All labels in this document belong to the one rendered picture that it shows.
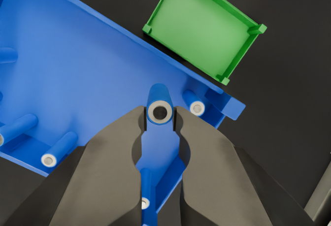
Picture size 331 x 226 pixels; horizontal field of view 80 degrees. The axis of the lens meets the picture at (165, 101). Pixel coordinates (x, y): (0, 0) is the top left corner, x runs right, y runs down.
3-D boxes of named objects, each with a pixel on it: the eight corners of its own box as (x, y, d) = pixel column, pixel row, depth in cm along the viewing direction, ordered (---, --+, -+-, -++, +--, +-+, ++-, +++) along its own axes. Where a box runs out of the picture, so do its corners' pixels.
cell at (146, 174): (153, 171, 31) (152, 202, 24) (147, 180, 31) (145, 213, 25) (143, 166, 30) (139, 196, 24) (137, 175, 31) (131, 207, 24)
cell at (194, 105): (197, 93, 28) (209, 106, 21) (190, 104, 28) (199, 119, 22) (186, 87, 27) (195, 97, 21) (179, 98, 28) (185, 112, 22)
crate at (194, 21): (254, 29, 65) (268, 27, 57) (218, 81, 69) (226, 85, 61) (178, -27, 60) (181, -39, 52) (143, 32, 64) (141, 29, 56)
